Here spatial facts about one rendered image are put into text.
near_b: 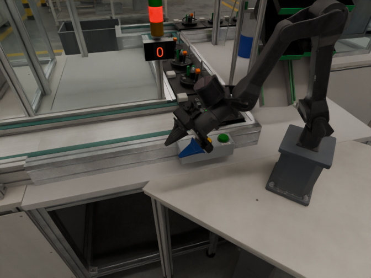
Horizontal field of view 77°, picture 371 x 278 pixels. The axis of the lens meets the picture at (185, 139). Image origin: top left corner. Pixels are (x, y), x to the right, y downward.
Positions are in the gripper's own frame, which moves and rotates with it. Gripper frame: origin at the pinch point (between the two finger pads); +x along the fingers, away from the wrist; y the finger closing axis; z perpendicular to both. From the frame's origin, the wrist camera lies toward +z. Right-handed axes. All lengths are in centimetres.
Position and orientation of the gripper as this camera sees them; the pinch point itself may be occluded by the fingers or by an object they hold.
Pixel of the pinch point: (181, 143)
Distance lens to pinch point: 67.5
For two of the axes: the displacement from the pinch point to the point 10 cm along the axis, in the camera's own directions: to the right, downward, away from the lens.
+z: -4.9, -6.2, 6.2
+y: -4.3, -4.5, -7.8
